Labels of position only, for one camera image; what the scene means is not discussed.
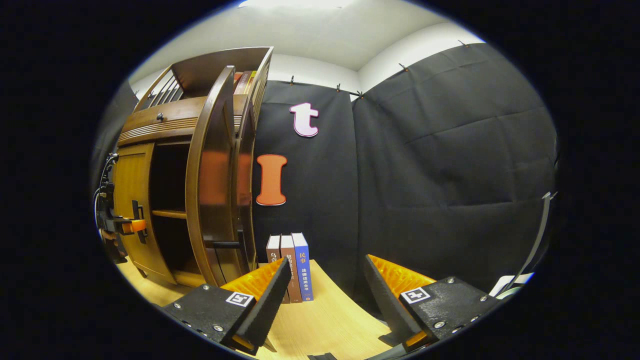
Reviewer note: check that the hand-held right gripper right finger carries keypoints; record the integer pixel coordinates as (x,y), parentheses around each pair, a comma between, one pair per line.
(387,305)

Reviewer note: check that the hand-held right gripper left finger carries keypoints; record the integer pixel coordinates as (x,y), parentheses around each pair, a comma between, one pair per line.
(267,310)

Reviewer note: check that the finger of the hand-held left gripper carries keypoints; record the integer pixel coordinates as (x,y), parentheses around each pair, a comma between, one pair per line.
(136,226)

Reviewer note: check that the wooden shoe cabinet door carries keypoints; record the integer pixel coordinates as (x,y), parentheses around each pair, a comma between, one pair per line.
(130,185)
(212,175)

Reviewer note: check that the wooden double-door shoe cabinet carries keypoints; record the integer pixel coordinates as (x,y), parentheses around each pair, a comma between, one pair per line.
(210,70)

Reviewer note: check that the wooden cabinet inner shelf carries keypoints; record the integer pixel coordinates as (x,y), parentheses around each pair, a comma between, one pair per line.
(170,214)

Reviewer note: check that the wooden cabinet drawer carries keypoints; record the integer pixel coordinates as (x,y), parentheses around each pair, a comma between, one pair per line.
(170,120)

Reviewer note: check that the blue spine book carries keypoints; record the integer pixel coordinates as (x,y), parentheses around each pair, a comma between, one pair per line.
(302,265)

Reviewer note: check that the small brown spine book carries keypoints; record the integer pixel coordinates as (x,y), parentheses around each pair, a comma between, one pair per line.
(273,250)

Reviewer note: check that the white sheet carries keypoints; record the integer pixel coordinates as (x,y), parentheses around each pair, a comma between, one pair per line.
(502,286)

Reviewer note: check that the black backdrop cloth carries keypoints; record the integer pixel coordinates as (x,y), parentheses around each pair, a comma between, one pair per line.
(450,175)

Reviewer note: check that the grey curved bar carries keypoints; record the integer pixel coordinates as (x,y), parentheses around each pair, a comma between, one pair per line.
(537,235)

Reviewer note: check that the dark red standing book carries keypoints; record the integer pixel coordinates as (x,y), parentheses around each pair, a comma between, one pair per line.
(240,82)

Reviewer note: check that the yellow standing book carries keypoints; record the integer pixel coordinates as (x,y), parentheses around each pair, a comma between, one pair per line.
(251,79)

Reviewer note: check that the long ceiling light panel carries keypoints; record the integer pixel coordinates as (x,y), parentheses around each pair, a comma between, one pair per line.
(295,3)

